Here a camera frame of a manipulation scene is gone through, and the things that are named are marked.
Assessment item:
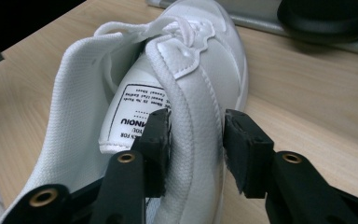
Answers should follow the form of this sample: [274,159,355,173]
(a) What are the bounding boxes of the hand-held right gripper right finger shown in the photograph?
[223,108,275,200]

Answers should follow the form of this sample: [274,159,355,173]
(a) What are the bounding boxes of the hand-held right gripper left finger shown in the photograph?
[131,107,172,199]

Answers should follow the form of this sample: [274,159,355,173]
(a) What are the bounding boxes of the white lace-up sneaker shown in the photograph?
[0,0,250,224]

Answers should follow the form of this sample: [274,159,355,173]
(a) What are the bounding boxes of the metal shoe rack grey shelves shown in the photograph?
[145,0,358,58]

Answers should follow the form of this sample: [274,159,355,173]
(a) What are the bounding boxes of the black slip-on shoe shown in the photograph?
[277,0,358,45]

